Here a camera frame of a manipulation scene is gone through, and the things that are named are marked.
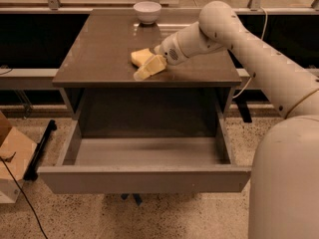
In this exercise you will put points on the grey cabinet body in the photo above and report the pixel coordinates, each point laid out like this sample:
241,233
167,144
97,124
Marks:
97,80

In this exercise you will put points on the cardboard box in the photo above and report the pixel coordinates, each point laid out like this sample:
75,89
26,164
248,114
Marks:
16,150

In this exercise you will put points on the yellow sponge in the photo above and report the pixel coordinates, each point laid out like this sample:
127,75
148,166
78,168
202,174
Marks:
141,57

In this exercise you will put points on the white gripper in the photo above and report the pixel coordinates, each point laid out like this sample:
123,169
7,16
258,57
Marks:
168,52

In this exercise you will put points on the black bar on floor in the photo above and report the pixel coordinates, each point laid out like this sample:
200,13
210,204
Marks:
31,172

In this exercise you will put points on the black table leg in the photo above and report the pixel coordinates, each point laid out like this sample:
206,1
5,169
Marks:
241,102

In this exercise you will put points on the open grey top drawer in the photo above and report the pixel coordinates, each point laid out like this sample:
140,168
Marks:
141,144

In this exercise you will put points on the white ceramic bowl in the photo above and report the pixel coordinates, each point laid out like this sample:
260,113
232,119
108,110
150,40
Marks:
148,11

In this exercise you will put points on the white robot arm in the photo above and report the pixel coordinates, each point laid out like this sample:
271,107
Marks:
284,183

